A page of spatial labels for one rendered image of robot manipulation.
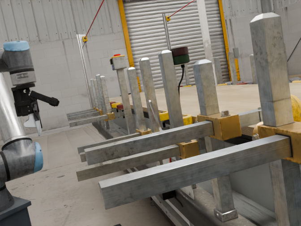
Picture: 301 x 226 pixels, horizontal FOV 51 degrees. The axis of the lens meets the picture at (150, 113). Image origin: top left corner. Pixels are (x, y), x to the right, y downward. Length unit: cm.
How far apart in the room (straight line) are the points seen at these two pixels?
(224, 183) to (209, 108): 19
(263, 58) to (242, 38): 1040
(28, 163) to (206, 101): 109
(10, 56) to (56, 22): 779
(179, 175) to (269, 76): 22
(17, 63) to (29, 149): 53
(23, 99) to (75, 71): 763
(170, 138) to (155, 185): 28
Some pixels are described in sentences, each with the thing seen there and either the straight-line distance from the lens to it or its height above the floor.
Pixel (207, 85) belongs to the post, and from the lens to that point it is 76.
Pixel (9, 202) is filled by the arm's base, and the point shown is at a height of 62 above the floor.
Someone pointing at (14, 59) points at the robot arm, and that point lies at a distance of 128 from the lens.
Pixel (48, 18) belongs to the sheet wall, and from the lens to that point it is 907.
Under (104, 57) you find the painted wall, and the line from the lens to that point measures 905.
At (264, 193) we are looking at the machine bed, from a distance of 107.
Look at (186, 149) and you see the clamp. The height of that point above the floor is 85.
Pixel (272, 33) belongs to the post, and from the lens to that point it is 55.
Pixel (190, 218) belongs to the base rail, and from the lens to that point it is 101.
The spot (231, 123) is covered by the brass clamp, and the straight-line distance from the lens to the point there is 71.
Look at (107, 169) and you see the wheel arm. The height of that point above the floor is 84.
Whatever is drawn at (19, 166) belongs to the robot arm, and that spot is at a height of 77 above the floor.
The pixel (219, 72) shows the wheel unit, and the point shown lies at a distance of 296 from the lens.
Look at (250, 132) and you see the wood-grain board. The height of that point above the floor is 88.
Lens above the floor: 109
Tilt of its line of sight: 7 degrees down
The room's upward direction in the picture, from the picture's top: 10 degrees counter-clockwise
